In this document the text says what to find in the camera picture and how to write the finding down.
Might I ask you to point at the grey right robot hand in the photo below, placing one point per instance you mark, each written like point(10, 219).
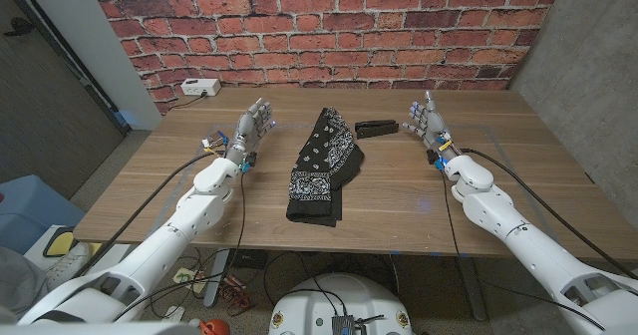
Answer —
point(433, 125)

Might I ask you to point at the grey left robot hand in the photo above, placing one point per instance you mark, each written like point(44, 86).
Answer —
point(249, 130)

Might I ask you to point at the black stapler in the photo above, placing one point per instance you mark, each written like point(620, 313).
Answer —
point(376, 128)

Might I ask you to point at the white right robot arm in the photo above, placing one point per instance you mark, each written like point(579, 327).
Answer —
point(523, 240)

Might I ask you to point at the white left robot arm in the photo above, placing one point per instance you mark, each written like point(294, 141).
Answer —
point(189, 215)

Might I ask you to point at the black paisley bandana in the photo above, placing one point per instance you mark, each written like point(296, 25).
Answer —
point(319, 165)

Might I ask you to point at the small silver blue gadget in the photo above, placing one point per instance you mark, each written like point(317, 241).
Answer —
point(215, 138)

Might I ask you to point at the white power strip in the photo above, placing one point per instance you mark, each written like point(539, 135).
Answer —
point(200, 87)

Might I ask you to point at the red brick printed backdrop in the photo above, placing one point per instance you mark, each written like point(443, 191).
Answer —
point(324, 36)

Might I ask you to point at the grey metal table leg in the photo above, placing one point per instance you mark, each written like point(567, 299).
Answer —
point(215, 280)
point(473, 295)

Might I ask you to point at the paper sheet with green print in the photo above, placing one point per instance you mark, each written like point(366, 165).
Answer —
point(185, 276)

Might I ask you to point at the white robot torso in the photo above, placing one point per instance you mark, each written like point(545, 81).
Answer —
point(349, 295)

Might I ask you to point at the small white floor item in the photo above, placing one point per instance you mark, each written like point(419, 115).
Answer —
point(173, 314)

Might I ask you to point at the orange round object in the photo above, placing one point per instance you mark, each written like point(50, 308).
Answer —
point(217, 327)

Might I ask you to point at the grey torso electronics module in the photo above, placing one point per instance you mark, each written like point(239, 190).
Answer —
point(344, 325)

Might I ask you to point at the yellow black pad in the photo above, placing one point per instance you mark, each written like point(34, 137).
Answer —
point(62, 244)

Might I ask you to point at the white sneaker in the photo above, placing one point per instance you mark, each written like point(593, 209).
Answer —
point(70, 265)

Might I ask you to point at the blue plastic bin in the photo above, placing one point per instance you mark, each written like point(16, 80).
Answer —
point(30, 210)

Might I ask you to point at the grey trouser leg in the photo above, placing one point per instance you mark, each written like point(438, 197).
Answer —
point(22, 285)

